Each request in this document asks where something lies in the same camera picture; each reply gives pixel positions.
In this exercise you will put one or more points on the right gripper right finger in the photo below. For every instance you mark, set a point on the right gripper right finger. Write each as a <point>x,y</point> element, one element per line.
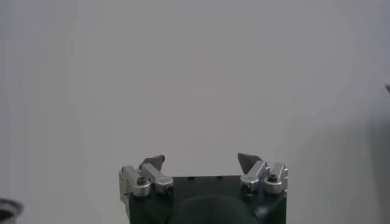
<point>256,173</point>

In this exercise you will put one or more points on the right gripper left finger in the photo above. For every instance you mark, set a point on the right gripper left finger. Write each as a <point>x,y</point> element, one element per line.
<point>155,176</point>

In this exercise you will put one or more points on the stainless steel steamer basket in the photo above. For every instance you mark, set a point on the stainless steel steamer basket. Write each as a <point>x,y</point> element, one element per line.
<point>9,210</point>

